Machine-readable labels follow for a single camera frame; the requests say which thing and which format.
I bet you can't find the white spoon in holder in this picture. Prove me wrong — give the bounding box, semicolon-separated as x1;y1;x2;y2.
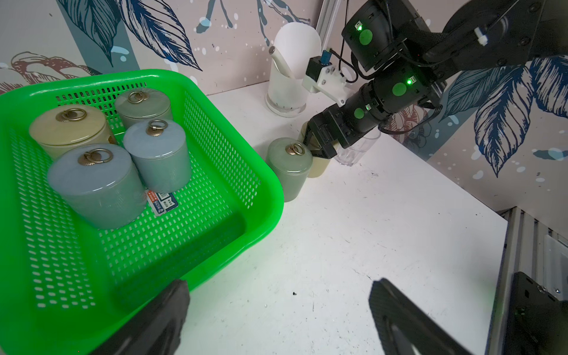
269;46;295;79

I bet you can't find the green plastic basket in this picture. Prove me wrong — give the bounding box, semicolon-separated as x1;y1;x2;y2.
1;70;283;354

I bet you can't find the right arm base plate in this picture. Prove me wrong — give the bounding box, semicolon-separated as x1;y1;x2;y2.
503;272;567;355

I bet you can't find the white utensil holder cup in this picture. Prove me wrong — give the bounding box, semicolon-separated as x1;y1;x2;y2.
266;22;322;118

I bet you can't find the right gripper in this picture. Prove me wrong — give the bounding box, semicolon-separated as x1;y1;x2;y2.
303;104;380;159

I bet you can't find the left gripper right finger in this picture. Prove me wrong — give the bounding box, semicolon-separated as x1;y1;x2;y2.
368;278;469;354

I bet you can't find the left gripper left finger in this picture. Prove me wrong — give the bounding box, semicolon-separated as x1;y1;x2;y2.
92;280;190;354

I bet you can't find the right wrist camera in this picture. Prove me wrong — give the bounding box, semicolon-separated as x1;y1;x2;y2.
302;50;354;107

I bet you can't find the small blue label card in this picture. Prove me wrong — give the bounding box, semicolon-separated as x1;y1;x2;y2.
146;190;179;217

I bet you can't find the green tea canister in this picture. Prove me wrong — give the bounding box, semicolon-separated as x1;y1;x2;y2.
115;88;174;129
266;138;313;203

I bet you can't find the clear plastic cup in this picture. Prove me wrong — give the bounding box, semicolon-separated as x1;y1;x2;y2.
334;128;381;167

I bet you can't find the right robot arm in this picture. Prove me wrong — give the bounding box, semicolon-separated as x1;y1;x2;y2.
303;1;567;159

